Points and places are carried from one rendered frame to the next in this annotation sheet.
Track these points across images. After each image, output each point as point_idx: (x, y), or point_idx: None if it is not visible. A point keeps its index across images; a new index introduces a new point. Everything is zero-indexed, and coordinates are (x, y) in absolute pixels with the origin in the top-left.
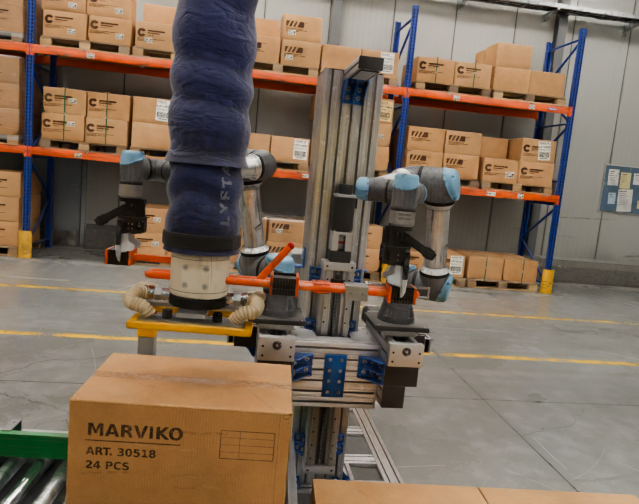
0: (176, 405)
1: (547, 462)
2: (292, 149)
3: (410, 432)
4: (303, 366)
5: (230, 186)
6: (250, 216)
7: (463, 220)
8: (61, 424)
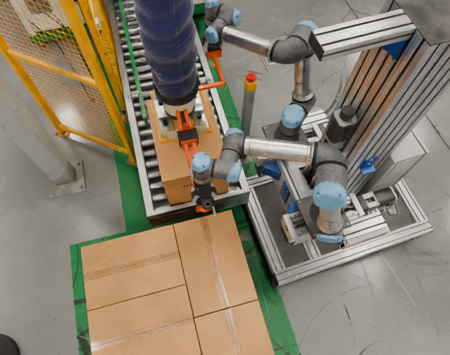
0: (153, 136)
1: None
2: None
3: None
4: (271, 172)
5: (160, 76)
6: (294, 74)
7: None
8: (329, 73)
